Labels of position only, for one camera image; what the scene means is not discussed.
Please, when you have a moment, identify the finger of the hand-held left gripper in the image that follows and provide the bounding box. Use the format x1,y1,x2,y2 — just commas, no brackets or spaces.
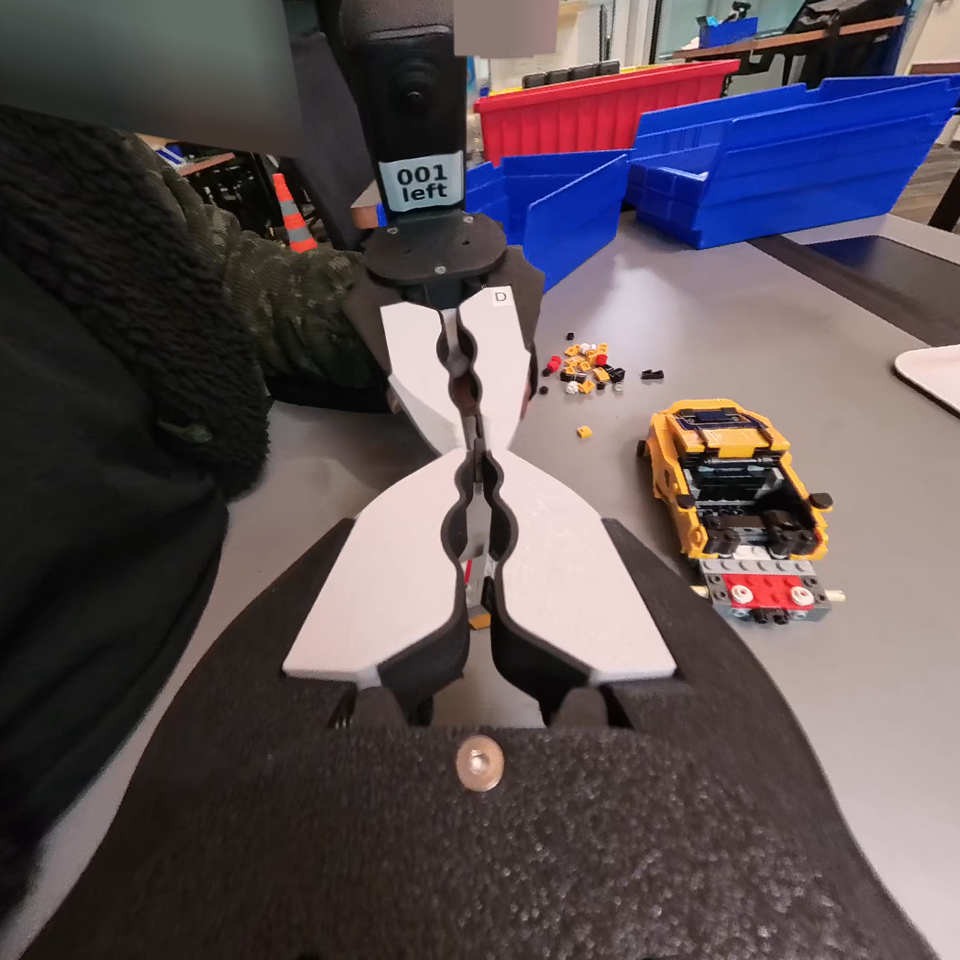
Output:
380,300,472,460
453,283,532,455

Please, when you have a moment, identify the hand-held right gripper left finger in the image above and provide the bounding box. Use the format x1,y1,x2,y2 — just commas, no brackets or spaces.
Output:
283,450,481,725

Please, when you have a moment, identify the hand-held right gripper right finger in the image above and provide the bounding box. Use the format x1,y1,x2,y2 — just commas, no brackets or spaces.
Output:
480,450,678,721

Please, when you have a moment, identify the pile of small lego pieces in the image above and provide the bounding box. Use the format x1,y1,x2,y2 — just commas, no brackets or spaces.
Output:
540,330,627,396

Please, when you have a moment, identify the red grey lego subassembly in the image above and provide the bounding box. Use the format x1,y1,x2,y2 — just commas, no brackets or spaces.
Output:
459,420,498,633

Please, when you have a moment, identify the yellow lego car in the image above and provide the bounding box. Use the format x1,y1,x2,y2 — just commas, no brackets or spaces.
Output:
637,399,847,625

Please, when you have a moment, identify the orange traffic cone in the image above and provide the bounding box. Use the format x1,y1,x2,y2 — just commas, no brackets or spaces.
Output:
271,172,318,255

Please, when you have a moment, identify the red storage bin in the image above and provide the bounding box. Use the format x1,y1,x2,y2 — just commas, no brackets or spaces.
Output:
474,60,742,168

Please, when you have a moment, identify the small blue crate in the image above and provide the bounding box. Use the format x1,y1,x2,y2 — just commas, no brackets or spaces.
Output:
697,15,760,48

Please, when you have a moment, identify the wooden desk with black legs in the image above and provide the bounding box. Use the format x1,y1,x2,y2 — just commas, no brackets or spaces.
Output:
671,15,909,95

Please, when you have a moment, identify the white book stand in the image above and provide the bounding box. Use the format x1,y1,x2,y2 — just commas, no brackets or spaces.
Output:
894,345,960,417

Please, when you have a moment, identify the black bag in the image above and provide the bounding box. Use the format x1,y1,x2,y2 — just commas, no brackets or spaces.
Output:
783,0,905,35

